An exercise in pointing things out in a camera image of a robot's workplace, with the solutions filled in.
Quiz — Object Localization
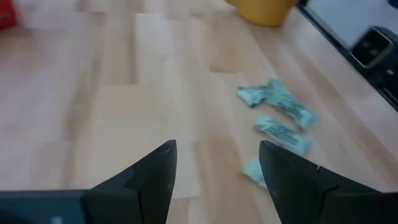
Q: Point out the black square device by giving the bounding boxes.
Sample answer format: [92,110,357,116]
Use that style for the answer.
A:
[350,26,395,70]

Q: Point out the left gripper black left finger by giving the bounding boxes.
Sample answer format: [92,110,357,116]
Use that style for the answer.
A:
[0,139,178,224]

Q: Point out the amber glass mug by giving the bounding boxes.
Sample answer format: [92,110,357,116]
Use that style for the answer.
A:
[224,0,300,27]

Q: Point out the red plastic slotted basket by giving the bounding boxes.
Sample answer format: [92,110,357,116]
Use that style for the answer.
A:
[0,0,18,30]

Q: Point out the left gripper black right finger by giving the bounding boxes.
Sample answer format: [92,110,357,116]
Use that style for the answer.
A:
[259,140,398,224]

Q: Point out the black aluminium table frame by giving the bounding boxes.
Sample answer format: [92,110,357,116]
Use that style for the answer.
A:
[297,0,398,113]

